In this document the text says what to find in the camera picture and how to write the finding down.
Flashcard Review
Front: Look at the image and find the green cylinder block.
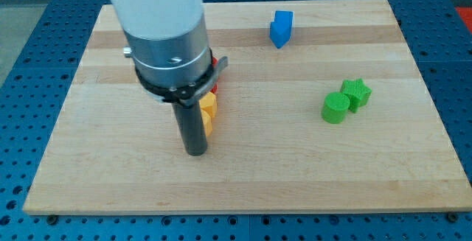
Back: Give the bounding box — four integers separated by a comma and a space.
322, 92, 350, 124

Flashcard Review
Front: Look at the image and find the black rod clamp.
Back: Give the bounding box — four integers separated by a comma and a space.
135, 50, 228, 106

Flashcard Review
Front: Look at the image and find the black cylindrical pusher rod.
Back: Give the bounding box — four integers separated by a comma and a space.
173, 103, 208, 156

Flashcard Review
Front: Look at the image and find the yellow hexagon block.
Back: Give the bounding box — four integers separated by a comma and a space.
199, 91, 218, 118

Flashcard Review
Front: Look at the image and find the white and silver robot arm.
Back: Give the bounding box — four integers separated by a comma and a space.
111, 0, 211, 88

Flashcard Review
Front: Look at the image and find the green star block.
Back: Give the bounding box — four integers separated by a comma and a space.
340, 78, 372, 113

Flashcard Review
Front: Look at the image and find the blue arrow block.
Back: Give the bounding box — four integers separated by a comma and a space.
269, 10, 294, 49

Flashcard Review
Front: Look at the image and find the red block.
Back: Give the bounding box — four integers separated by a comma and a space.
209, 56, 219, 95

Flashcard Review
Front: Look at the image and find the wooden board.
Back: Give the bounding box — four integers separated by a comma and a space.
23, 0, 471, 215

